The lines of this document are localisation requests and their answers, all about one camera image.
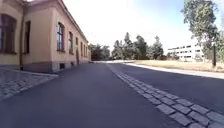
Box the row of conifer trees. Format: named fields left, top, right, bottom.
left=88, top=31, right=166, bottom=62

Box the tall leafy tree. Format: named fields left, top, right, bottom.
left=181, top=0, right=224, bottom=68

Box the grey cobblestone paving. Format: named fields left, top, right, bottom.
left=0, top=68, right=59, bottom=101

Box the dark asphalt path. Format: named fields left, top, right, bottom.
left=0, top=61, right=224, bottom=128

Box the grey cobblestone strip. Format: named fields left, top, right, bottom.
left=106, top=63, right=224, bottom=128

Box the dry grass field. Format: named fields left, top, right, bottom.
left=128, top=59, right=224, bottom=74

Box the white building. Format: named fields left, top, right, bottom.
left=166, top=43, right=206, bottom=62

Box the yellow building with arched windows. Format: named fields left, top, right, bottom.
left=0, top=0, right=92, bottom=74

